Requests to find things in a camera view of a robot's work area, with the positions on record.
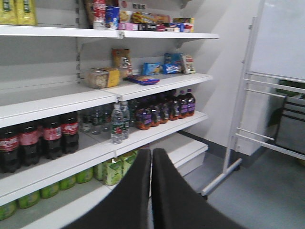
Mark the white mobile whiteboard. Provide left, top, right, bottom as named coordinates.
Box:
left=201, top=0, right=305, bottom=198

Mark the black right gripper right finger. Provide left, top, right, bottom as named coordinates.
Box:
left=152, top=148, right=242, bottom=229

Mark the white metal shelving unit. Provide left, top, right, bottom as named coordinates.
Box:
left=0, top=0, right=220, bottom=229

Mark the clear box yellow label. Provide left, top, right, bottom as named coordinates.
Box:
left=83, top=67, right=121, bottom=89

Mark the blue snack bag flat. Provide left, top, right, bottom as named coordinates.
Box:
left=128, top=75, right=160, bottom=85

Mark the clear water bottle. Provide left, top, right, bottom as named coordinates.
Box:
left=121, top=101, right=130, bottom=139
left=111, top=103, right=124, bottom=145

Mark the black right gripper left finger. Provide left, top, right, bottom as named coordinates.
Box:
left=64, top=149, right=152, bottom=229

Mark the tan cracker bag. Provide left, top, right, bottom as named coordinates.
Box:
left=112, top=49, right=132, bottom=80

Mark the blue cookie pack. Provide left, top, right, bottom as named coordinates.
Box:
left=142, top=62, right=161, bottom=75
left=162, top=64, right=182, bottom=74

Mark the purple label plum drink bottle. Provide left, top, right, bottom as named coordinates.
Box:
left=185, top=89, right=195, bottom=116
left=177, top=90, right=188, bottom=119
left=136, top=99, right=152, bottom=130

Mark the dark cola bottle red label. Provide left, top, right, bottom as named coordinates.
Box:
left=0, top=125, right=21, bottom=173
left=42, top=116, right=62, bottom=159
left=19, top=122, right=40, bottom=166

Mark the beige snack pouch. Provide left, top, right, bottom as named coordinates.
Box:
left=182, top=54, right=196, bottom=74

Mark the green tea bottle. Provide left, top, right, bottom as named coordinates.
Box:
left=18, top=190, right=41, bottom=209
left=40, top=182, right=60, bottom=199
left=59, top=175, right=76, bottom=190
left=0, top=200, right=17, bottom=221
left=76, top=167, right=93, bottom=184

